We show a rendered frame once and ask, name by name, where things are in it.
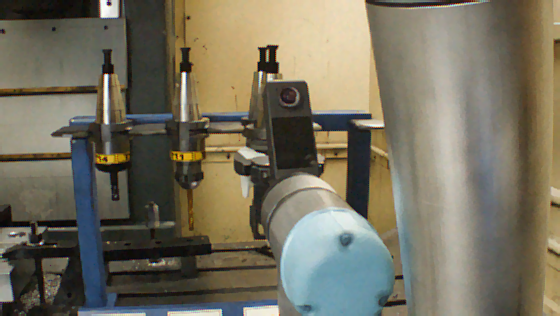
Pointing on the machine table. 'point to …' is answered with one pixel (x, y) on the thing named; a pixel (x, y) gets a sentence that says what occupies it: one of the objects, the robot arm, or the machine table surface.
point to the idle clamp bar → (187, 247)
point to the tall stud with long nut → (152, 223)
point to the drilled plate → (12, 272)
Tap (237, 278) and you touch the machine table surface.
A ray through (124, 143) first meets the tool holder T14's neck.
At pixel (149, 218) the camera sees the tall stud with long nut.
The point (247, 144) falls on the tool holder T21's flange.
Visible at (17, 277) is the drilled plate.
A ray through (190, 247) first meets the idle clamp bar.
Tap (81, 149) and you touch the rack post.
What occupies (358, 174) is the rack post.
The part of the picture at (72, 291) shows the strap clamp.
